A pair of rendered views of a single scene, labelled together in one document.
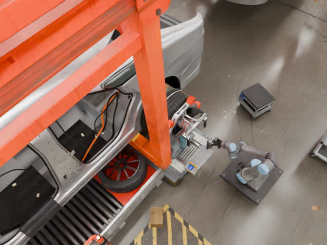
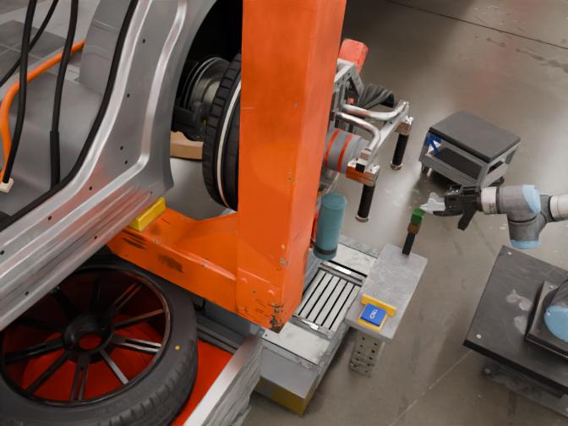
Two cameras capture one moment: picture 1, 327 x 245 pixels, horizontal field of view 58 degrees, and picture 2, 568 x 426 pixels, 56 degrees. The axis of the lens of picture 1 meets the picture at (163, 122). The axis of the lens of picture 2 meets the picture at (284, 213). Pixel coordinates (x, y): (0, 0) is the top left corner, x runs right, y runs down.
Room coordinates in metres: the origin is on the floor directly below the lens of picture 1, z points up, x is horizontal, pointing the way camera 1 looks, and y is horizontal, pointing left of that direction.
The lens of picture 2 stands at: (0.58, 0.45, 1.88)
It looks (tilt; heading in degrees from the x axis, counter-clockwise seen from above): 41 degrees down; 338
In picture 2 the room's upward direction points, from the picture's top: 6 degrees clockwise
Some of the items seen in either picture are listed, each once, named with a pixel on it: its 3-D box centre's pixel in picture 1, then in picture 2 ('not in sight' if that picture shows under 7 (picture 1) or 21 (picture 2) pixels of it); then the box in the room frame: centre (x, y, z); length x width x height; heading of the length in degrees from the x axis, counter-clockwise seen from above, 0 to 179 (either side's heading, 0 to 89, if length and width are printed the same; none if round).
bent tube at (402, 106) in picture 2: (194, 113); (374, 96); (1.98, -0.39, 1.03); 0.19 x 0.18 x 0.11; 44
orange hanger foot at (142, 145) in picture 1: (142, 142); (179, 229); (1.85, 0.29, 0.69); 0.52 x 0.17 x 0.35; 44
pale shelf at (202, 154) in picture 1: (198, 159); (388, 288); (1.64, -0.41, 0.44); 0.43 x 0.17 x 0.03; 134
